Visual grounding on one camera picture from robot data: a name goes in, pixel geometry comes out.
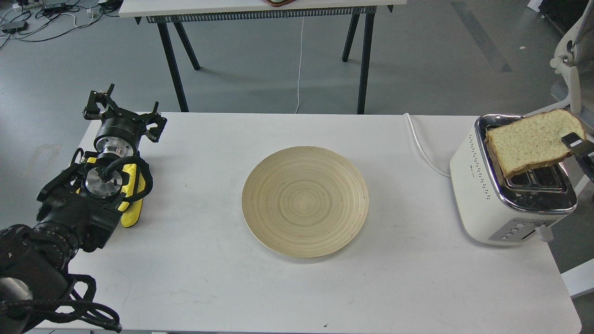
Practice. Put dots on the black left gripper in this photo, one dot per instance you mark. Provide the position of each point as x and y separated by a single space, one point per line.
121 131

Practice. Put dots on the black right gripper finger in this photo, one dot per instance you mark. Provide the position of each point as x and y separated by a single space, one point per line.
583 152

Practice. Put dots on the slice of bread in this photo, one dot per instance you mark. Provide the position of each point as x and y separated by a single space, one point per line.
533 142

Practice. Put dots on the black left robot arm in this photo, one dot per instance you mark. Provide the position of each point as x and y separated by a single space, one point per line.
80 209

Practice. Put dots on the white chrome toaster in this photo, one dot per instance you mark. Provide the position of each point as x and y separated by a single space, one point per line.
506 212

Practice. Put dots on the white office chair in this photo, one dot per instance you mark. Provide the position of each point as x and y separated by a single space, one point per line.
569 56

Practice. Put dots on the white background table black legs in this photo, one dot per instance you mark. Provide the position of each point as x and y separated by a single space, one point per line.
193 32

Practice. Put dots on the brown object on background table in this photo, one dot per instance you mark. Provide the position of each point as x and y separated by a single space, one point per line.
278 3

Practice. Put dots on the round wooden plate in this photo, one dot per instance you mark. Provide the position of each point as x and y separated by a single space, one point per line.
305 202

